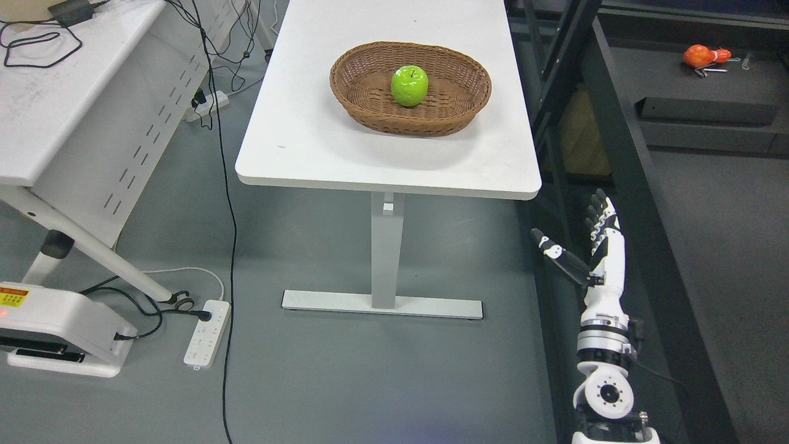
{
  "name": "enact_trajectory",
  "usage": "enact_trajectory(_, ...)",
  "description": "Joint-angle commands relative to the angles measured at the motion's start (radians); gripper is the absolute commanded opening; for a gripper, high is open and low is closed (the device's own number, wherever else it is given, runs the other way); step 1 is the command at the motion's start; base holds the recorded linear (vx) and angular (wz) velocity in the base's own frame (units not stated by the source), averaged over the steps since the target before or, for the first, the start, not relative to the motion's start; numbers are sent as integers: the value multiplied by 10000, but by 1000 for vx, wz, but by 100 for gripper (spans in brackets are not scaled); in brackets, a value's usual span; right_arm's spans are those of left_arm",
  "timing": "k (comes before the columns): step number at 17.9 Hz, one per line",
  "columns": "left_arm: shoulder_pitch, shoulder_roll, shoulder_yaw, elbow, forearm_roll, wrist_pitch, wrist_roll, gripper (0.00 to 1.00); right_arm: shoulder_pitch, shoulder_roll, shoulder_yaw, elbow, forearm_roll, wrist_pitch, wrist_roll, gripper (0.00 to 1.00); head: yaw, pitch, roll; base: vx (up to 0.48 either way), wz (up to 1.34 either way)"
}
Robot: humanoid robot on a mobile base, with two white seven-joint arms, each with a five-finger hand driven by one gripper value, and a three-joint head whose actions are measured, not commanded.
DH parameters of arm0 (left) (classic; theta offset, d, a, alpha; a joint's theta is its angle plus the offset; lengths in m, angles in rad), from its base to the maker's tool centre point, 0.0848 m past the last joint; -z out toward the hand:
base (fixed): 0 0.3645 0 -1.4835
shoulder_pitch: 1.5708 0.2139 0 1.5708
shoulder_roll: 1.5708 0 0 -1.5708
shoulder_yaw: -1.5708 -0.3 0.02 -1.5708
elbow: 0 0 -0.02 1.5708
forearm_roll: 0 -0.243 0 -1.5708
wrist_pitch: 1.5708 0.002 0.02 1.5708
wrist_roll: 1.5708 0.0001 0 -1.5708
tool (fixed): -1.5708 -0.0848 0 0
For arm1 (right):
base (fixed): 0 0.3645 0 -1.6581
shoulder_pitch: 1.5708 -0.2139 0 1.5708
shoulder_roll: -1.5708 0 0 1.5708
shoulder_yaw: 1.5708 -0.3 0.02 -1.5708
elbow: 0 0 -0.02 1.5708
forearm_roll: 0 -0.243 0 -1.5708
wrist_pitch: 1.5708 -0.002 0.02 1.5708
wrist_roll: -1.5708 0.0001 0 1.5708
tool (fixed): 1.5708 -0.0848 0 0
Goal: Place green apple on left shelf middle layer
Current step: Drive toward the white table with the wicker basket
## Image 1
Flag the white power strip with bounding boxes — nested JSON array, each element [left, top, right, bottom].
[[183, 91, 229, 123], [183, 300, 232, 370]]

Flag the white folding side table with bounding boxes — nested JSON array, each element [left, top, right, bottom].
[[2, 1, 258, 302]]

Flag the beige cardboard box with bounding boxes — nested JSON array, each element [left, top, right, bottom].
[[1, 0, 60, 33]]

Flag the white power strip near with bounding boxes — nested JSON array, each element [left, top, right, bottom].
[[183, 300, 232, 370]]

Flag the white machine base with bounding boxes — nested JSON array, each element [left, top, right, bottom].
[[1, 282, 137, 377]]

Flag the black power adapter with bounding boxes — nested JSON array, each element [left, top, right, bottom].
[[47, 1, 95, 27]]

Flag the black metal shelf frame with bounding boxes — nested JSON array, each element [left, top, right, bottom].
[[505, 1, 788, 443]]

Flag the orange toy fruit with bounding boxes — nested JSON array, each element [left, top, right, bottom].
[[682, 44, 732, 68]]

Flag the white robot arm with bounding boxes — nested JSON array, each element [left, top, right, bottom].
[[571, 318, 661, 443]]

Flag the green apple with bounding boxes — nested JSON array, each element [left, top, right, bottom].
[[391, 65, 429, 107]]

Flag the brown wicker basket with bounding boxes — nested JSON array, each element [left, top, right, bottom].
[[329, 41, 493, 137]]

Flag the white power strip far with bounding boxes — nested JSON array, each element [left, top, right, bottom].
[[183, 91, 229, 123]]

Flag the white pedestal table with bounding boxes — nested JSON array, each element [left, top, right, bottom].
[[235, 1, 542, 319]]

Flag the long black floor cable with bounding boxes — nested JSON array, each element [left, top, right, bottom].
[[165, 0, 260, 444]]

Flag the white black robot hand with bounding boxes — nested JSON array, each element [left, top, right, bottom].
[[530, 189, 629, 331]]

